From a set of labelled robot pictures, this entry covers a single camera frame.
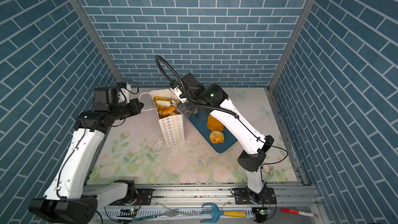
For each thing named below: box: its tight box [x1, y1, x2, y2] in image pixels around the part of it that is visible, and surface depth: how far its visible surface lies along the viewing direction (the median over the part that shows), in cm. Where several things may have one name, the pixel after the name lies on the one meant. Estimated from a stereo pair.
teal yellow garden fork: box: [200, 202, 247, 223], surface depth 69 cm
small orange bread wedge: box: [161, 104, 176, 114], surface depth 87 cm
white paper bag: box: [138, 88, 186, 147], surface depth 81 cm
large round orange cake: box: [206, 114, 225, 132], surface depth 94 cm
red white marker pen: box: [280, 207, 316, 218], surface depth 71 cm
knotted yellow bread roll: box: [209, 130, 225, 145], surface depth 90 cm
